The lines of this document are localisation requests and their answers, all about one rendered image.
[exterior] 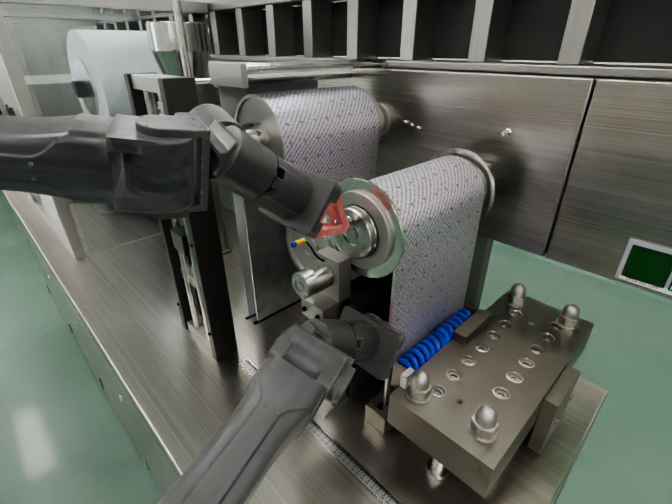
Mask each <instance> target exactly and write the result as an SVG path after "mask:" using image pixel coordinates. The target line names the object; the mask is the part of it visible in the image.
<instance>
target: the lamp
mask: <svg viewBox="0 0 672 504"><path fill-rule="evenodd" d="M671 266H672V256H668V255H664V254H661V253H657V252H654V251H650V250H646V249H643V248H639V247H634V249H633V252H632V254H631V256H630V259H629V261H628V264H627V266H626V269H625V271H624V273H623V274H624V275H627V276H630V277H633V278H636V279H639V280H643V281H646V282H649V283H652V284H655V285H658V286H661V287H662V285H663V283H664V281H665V279H666V277H667V275H668V273H669V271H670V268H671Z"/></svg>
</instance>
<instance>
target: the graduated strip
mask: <svg viewBox="0 0 672 504"><path fill-rule="evenodd" d="M238 364H239V365H240V366H241V367H242V368H243V369H244V370H245V371H246V372H247V373H248V374H249V375H250V376H251V377H253V375H254V373H255V372H256V371H257V370H258V368H257V367H256V366H255V365H254V364H253V363H252V362H251V361H250V360H248V359H247V358H246V359H244V360H243V361H241V362H239V363H238ZM305 429H306V430H307V431H308V432H309V433H310V434H311V435H312V436H313V437H314V438H315V439H316V440H317V441H318V442H319V443H320V444H321V445H322V446H323V447H324V448H325V449H326V450H327V451H328V452H329V453H330V454H331V455H332V456H333V457H334V458H336V459H337V460H338V461H339V462H340V463H341V464H342V465H343V466H344V467H345V468H346V469H347V470H348V471H349V472H350V473H351V474H352V475H353V476H354V477H355V478H356V479H357V480H358V481H359V482H360V483H361V484H362V485H363V486H364V487H365V488H366V489H367V490H368V491H369V492H370V493H371V494H373V495H374V496H375V497H376V498H377V499H378V500H379V501H380V502H381V503H382V504H403V503H402V502H401V501H400V500H399V499H398V498H397V497H396V496H395V495H394V494H392V493H391V492H390V491H389V490H388V489H387V488H386V487H385V486H384V485H383V484H382V483H381V482H380V481H379V480H377V479H376V478H375V477H374V476H373V475H372V474H371V473H370V472H369V471H368V470H367V469H366V468H365V467H363V466H362V465H361V464H360V463H359V462H358V461H357V460H356V459H355V458H354V457H353V456H352V455H351V454H349V453H348V452H347V451H346V450H345V449H344V448H343V447H342V446H341V445H340V444H339V443H338V442H337V441H336V440H334V439H333V438H332V437H331V436H330V435H329V434H328V433H327V432H326V431H325V430H324V429H323V428H322V427H320V426H319V425H318V424H317V423H316V422H315V421H314V420H312V422H311V423H308V424H307V426H306V427H305Z"/></svg>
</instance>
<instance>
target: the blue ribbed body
mask: <svg viewBox="0 0 672 504"><path fill-rule="evenodd" d="M472 315H473V313H472V311H470V310H467V309H465V308H462V309H460V310H459V311H458V312H456V313H455V314H454V315H453V316H451V317H450V319H448V320H446V321H445V323H443V324H441V326H440V327H438V328H436V330H435V331H433V332H431V334H430V335H428V336H426V338H425V339H423V340H421V342H420V344H416V345H415V348H412V349H410V351H409V353H405V354H404V356H403V358H399V359H398V361H397V363H399V364H400V365H402V366H403V367H405V368H406V369H408V368H409V367H411V368H412V369H414V370H415V371H416V370H418V369H419V368H420V367H421V366H423V365H424V364H425V363H426V362H427V361H428V360H429V359H431V358H432V357H433V356H434V355H435V354H436V353H437V352H438V351H440V350H441V349H442V348H443V347H444V346H445V345H446V344H448V343H449V342H450V341H451V340H452V338H453V332H454V331H455V330H456V329H457V328H458V327H459V326H460V325H462V324H463V323H464V322H465V321H466V320H467V319H469V318H470V317H471V316H472Z"/></svg>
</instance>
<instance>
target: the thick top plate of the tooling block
mask: <svg viewBox="0 0 672 504"><path fill-rule="evenodd" d="M510 291H511V289H509V290H508V291H507V292H506V293H504V294H503V295H502V296H501V297H500V298H499V299H498V300H496V301H495V302H494V303H493V304H492V305H491V306H490V307H489V308H487V309H486V310H485V311H487V312H489V313H492V317H491V321H490V322H489V323H488V324H487V325H486V326H485V327H484V328H483V329H482V330H481V331H480V332H479V333H478V334H476V335H475V336H474V337H473V338H472V339H471V340H470V341H469V342H468V343H467V344H466V345H465V346H464V345H462V344H460V343H459V342H457V341H455V340H453V339H452V340H451V341H450V342H449V343H448V344H446V345H445V346H444V347H443V348H442V349H441V350H440V351H438V352H437V353H436V354H435V355H434V356H433V357H432V358H431V359H429V360H428V361H427V362H426V363H425V364H424V365H423V366H421V367H420V368H419V369H418V370H424V371H426V372H427V373H428V375H429V377H430V385H431V386H432V388H431V400H430V401H429V402H428V403H427V404H423V405H418V404H414V403H412V402H411V401H410V400H409V399H408V398H407V396H406V389H407V388H406V389H403V388H402V387H401V386H399V387H398V388H396V389H395V390H394V391H393V392H392V393H391V394H390V397H389V408H388V418H387V422H388V423H390V424H391V425H392V426H393V427H395V428H396V429H397V430H398V431H400V432H401V433H402V434H404V435H405V436H406V437H407V438H409V439H410V440H411V441H412V442H414V443H415V444H416V445H417V446H419V447H420V448H421V449H423V450H424V451H425V452H426V453H428V454H429V455H430V456H431V457H433V458H434V459H435V460H436V461H438V462H439V463H440V464H442V465H443V466H444V467H445V468H447V469H448V470H449V471H450V472H452V473H453V474H454V475H455V476H457V477H458V478H459V479H461V480H462V481H463V482H464V483H466V484H467V485H468V486H469V487H471V488H472V489H473V490H474V491H476V492H477V493H478V494H480V495H481V496H482V497H483V498H485V497H486V496H487V494H488V493H489V491H490V490H491V488H492V487H493V485H494V484H495V482H496V481H497V479H498V478H499V476H500V475H501V473H502V472H503V470H504V469H505V467H506V466H507V464H508V463H509V461H510V460H511V458H512V457H513V455H514V454H515V452H516V451H517V449H518V448H519V446H520V445H521V443H522V442H523V440H524V439H525V437H526V436H527V434H528V433H529V431H530V430H531V428H532V427H533V425H534V424H535V422H536V421H537V418H538V415H539V412H540V410H541V407H542V404H543V401H544V399H545V397H546V396H547V394H548V393H549V391H550V390H551V389H552V387H553V386H554V384H555V383H556V381H557V380H558V378H559V377H560V375H561V374H562V372H563V371H564V370H565V368H566V367H567V365H569V366H571V367H573V365H574V364H575V362H576V361H577V359H578V358H579V356H580V355H581V353H582V352H583V350H584V349H585V346H586V344H587V341H588V339H589V336H590V334H591V331H592V329H593V326H594V323H592V322H590V321H587V320H585V319H582V318H580V320H579V322H578V329H577V330H575V331H569V330H565V329H563V328H561V327H559V326H558V325H557V324H556V319H557V318H558V317H559V314H560V313H561V311H562V310H560V309H558V308H555V307H553V306H550V305H548V304H545V303H543V302H540V301H538V300H535V299H533V298H530V297H528V296H527V297H526V301H525V303H526V305H525V307H523V308H515V307H512V306H510V305H508V304H507V303H506V298H507V297H508V293H509V292H510ZM485 404H487V405H490V406H492V407H493V408H494V409H495V410H496V412H497V416H498V420H497V422H498V423H499V426H498V430H497V439H496V440H495V442H493V443H490V444H484V443H480V442H478V441H476V440H475V439H474V438H473V437H472V436H471V435H470V433H469V431H468V425H469V423H470V421H471V418H472V417H473V415H474V414H475V413H476V411H477V409H478V408H479V407H480V406H481V405H485Z"/></svg>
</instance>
